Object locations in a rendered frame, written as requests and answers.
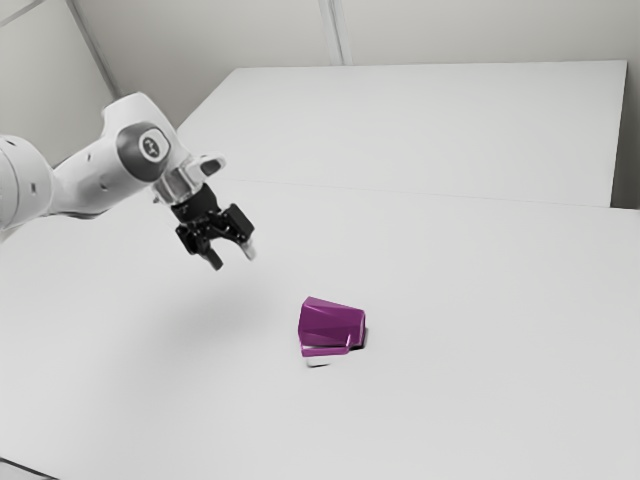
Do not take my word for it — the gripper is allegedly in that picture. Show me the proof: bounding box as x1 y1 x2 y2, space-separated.
169 184 260 273

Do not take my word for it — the purple faceted mug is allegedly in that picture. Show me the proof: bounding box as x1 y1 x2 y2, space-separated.
297 296 371 358

